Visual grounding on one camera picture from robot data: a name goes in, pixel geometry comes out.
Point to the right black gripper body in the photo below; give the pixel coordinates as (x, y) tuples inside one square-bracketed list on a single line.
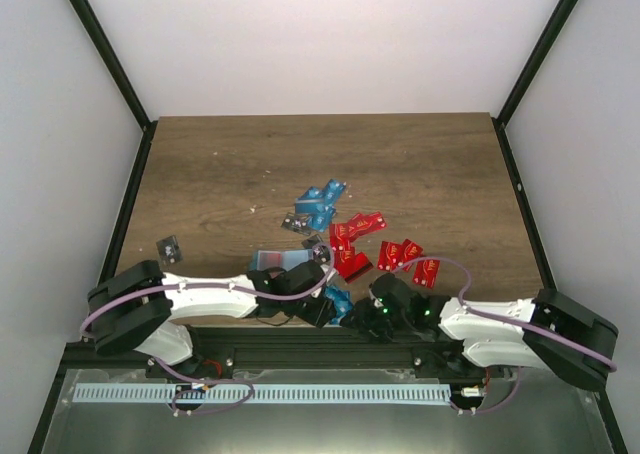
[(379, 324)]

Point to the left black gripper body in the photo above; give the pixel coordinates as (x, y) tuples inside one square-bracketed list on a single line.
[(315, 317)]

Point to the teal leather card holder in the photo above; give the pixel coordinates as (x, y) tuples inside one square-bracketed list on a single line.
[(287, 260)]

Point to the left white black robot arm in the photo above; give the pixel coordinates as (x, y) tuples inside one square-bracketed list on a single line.
[(144, 309)]

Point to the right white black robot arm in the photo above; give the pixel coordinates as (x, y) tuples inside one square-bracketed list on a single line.
[(550, 331)]

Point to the blue card centre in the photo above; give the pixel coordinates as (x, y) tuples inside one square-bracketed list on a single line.
[(341, 301)]

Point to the red VIP card centre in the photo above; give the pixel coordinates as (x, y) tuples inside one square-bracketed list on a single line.
[(351, 264)]

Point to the black card near holder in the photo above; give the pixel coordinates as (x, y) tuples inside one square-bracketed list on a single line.
[(318, 250)]

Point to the red VIP card far right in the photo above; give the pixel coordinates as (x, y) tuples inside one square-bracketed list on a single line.
[(426, 272)]

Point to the black card beside blue pile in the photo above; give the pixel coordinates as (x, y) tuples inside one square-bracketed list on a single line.
[(298, 223)]

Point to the blue card lower pile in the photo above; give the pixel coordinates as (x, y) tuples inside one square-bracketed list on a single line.
[(320, 221)]

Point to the blue card with stripe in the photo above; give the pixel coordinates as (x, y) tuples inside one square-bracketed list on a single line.
[(312, 202)]

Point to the grey metal tray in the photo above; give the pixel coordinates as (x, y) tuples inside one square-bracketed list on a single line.
[(533, 413)]

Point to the black aluminium front rail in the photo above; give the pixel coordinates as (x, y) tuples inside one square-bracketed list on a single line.
[(223, 353)]

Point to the light blue slotted cable duct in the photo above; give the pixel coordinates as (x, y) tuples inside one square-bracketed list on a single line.
[(401, 394)]

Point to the left black frame post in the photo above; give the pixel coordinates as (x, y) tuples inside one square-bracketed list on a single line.
[(89, 20)]

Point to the black frame post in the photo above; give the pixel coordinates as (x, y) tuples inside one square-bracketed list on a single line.
[(89, 20), (546, 40)]

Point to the right black frame post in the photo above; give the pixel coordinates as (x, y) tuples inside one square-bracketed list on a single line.
[(546, 40)]

